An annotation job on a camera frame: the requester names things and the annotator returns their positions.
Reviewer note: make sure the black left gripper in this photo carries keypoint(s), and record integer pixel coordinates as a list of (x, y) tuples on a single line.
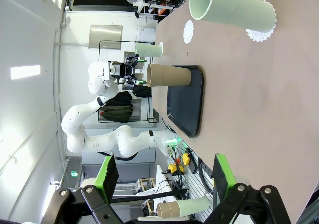
[(124, 70)]

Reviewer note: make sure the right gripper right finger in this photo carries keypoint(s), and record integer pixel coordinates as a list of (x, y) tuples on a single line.
[(244, 201)]

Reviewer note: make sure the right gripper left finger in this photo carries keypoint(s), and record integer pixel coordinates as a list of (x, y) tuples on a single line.
[(82, 204)]

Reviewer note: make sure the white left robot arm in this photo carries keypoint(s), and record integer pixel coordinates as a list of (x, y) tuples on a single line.
[(99, 144)]

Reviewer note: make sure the green exit sign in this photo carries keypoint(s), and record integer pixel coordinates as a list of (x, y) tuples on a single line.
[(74, 174)]

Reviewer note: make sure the black coat rack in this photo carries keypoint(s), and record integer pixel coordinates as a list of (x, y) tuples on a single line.
[(101, 59)]

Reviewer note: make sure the tall brown plastic cup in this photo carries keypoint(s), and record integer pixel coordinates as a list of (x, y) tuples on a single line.
[(169, 75), (168, 208)]

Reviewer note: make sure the dark hanging jackets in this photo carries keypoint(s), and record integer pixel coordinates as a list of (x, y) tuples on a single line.
[(117, 107)]

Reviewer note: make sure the black plastic tray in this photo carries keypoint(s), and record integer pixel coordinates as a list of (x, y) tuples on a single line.
[(185, 104)]

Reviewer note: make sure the yellow emergency stop box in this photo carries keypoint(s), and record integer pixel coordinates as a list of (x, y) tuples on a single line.
[(187, 159), (175, 169)]

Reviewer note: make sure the ceiling light panel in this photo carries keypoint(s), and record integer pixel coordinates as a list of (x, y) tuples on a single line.
[(25, 72)]

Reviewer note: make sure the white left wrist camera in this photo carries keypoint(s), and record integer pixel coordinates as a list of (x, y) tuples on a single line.
[(113, 69)]

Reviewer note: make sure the grey metal wall box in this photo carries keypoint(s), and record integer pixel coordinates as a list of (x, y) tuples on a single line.
[(106, 36)]

